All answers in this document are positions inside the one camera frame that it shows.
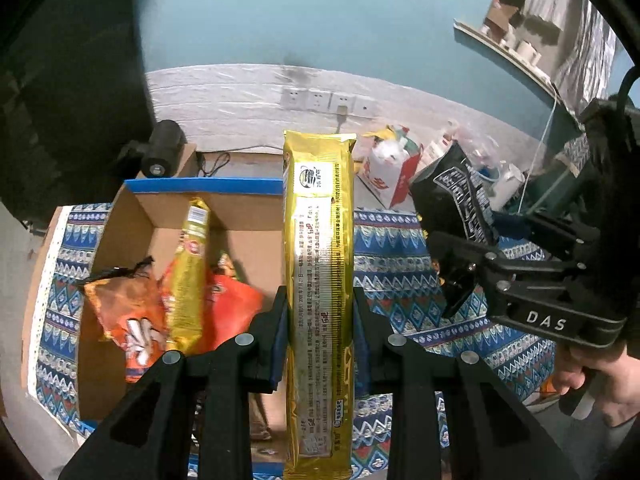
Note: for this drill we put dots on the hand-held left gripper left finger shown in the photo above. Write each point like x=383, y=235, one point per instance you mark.
x=280, y=340

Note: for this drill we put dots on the blue patterned cloth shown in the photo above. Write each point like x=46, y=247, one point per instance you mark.
x=400, y=270

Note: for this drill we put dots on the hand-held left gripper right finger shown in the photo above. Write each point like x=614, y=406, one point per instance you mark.
x=361, y=340

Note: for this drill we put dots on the person's right hand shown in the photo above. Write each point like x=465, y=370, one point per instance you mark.
x=615, y=385

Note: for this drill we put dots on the white wall outlet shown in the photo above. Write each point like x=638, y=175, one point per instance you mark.
x=293, y=99
x=318, y=101
x=342, y=103
x=364, y=106

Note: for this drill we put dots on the black camera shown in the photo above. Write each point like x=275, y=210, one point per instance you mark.
x=160, y=150

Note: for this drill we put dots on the dark furniture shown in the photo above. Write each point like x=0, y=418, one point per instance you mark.
x=75, y=110

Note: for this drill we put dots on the wall mirror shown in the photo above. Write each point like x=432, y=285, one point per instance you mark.
x=545, y=25

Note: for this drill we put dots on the blue-edged cardboard box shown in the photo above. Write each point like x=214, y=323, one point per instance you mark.
x=240, y=210

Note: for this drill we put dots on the gold biscuit packet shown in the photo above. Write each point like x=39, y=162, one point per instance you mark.
x=317, y=285
x=189, y=285

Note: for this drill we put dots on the red-orange snack packet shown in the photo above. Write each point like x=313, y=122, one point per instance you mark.
x=232, y=305

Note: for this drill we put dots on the teal bin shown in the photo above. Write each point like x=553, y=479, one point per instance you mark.
x=485, y=172

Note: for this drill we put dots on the red carton with white bag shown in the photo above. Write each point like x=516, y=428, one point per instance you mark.
x=392, y=170

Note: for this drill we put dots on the orange chip bag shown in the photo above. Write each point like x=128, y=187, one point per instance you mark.
x=130, y=305

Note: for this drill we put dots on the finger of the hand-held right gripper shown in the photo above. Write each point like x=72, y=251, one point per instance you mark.
x=540, y=237
x=460, y=265

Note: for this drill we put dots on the black white-printed snack packet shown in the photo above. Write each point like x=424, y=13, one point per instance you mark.
x=452, y=195

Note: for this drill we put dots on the white bottle packaging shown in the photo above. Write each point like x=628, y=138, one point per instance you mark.
x=442, y=140

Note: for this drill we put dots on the white paper item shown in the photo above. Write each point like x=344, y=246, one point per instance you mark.
x=507, y=185

